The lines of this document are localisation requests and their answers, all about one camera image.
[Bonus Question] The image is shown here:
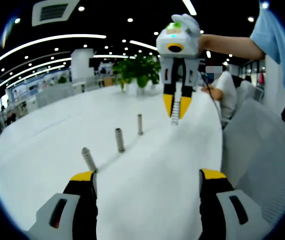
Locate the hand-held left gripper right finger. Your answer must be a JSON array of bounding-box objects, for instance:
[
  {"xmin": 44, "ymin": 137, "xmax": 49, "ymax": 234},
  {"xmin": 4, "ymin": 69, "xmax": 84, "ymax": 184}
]
[{"xmin": 198, "ymin": 168, "xmax": 271, "ymax": 240}]

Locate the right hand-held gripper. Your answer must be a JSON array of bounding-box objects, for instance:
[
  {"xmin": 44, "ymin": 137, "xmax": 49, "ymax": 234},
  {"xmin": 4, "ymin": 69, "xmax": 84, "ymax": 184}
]
[{"xmin": 155, "ymin": 21, "xmax": 201, "ymax": 120}]

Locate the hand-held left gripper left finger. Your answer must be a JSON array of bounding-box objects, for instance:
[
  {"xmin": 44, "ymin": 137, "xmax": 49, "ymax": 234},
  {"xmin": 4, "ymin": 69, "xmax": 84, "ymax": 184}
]
[{"xmin": 27, "ymin": 170, "xmax": 99, "ymax": 240}]

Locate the person's right forearm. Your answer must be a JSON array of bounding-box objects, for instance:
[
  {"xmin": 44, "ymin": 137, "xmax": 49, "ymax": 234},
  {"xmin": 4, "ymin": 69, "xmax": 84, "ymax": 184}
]
[{"xmin": 198, "ymin": 33, "xmax": 267, "ymax": 61}]

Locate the green potted plant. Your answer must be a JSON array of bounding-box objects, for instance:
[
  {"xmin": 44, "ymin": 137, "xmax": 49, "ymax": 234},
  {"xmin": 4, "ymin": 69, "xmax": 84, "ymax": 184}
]
[{"xmin": 111, "ymin": 53, "xmax": 162, "ymax": 94}]

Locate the white mesh chair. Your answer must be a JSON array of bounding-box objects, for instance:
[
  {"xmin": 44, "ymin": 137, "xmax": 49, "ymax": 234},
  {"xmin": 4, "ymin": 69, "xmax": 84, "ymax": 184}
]
[{"xmin": 221, "ymin": 98, "xmax": 285, "ymax": 227}]

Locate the person's body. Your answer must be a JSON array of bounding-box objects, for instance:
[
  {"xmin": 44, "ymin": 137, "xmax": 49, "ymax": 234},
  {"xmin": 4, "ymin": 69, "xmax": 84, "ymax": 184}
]
[{"xmin": 249, "ymin": 1, "xmax": 285, "ymax": 143}]

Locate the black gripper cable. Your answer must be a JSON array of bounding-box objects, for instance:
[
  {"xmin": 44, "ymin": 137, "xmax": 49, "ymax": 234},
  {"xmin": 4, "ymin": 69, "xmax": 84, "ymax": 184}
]
[{"xmin": 199, "ymin": 71, "xmax": 224, "ymax": 123}]

